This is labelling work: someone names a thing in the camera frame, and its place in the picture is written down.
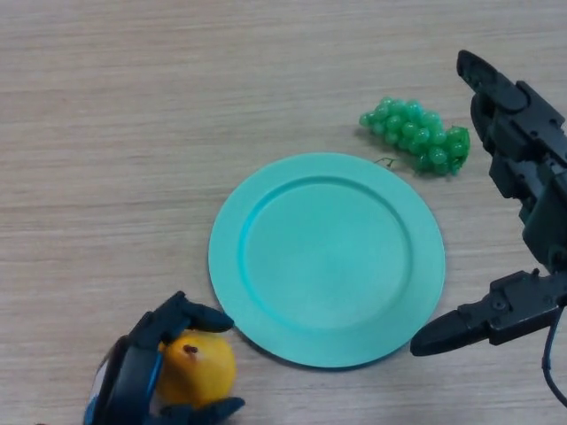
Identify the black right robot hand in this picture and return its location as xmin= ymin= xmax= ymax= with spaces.
xmin=410 ymin=50 xmax=567 ymax=358

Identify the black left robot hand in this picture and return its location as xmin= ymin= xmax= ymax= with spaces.
xmin=83 ymin=290 xmax=246 ymax=425

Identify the yellow pear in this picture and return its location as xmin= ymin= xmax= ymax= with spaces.
xmin=158 ymin=329 xmax=237 ymax=408

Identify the green round plate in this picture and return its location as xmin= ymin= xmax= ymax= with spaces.
xmin=208 ymin=152 xmax=446 ymax=369

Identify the green grape bunch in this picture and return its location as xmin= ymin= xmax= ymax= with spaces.
xmin=358 ymin=97 xmax=471 ymax=177

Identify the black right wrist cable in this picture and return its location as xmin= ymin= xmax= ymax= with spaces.
xmin=540 ymin=312 xmax=567 ymax=408

